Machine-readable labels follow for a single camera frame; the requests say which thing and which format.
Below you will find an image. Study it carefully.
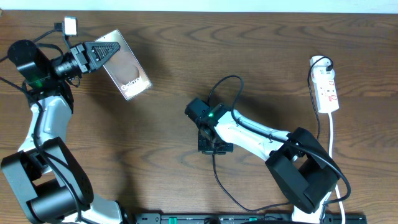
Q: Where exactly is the bronze Galaxy smartphone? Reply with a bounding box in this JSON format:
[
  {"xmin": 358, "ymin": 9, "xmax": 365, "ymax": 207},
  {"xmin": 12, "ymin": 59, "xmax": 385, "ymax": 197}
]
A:
[{"xmin": 95, "ymin": 29, "xmax": 152, "ymax": 101}]

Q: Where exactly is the black USB charging cable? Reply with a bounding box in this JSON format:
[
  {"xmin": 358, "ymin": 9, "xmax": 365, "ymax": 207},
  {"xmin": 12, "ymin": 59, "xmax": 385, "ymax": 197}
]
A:
[{"xmin": 211, "ymin": 55, "xmax": 335, "ymax": 213}]

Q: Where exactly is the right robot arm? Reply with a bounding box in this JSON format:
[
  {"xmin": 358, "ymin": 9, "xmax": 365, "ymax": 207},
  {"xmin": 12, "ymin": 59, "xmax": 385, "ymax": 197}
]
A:
[{"xmin": 185, "ymin": 98, "xmax": 342, "ymax": 223}]

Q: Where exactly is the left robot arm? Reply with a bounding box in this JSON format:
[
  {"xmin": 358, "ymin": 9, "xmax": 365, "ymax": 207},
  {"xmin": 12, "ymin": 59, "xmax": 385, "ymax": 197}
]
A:
[{"xmin": 1, "ymin": 40, "xmax": 133, "ymax": 223}]

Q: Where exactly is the white USB charger adapter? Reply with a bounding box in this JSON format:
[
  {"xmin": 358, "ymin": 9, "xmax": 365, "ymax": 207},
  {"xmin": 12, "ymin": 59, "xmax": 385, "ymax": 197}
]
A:
[{"xmin": 310, "ymin": 55, "xmax": 334, "ymax": 72}]

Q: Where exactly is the white power strip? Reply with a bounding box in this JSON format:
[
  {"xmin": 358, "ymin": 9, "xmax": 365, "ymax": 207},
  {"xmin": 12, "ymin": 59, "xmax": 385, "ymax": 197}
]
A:
[{"xmin": 311, "ymin": 66, "xmax": 339, "ymax": 114}]

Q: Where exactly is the black left camera cable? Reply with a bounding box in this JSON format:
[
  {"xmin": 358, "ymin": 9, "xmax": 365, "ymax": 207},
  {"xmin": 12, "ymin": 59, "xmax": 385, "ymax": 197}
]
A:
[{"xmin": 0, "ymin": 21, "xmax": 94, "ymax": 224}]

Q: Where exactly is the black camera cable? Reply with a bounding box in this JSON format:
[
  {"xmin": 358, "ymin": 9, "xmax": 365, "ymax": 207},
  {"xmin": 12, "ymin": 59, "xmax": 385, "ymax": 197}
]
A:
[
  {"xmin": 206, "ymin": 74, "xmax": 352, "ymax": 224},
  {"xmin": 0, "ymin": 21, "xmax": 94, "ymax": 224}
]

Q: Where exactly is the black right camera cable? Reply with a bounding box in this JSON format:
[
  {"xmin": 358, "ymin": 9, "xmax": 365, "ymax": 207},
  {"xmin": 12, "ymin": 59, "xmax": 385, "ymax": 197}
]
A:
[{"xmin": 206, "ymin": 74, "xmax": 352, "ymax": 224}]

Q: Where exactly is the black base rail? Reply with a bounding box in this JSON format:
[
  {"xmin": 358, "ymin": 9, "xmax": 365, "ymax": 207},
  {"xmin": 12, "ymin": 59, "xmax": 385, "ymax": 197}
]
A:
[{"xmin": 133, "ymin": 211, "xmax": 368, "ymax": 224}]

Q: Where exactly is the white power strip cord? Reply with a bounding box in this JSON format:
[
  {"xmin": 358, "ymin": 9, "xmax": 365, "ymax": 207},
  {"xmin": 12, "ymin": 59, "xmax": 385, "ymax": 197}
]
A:
[{"xmin": 327, "ymin": 112, "xmax": 347, "ymax": 224}]

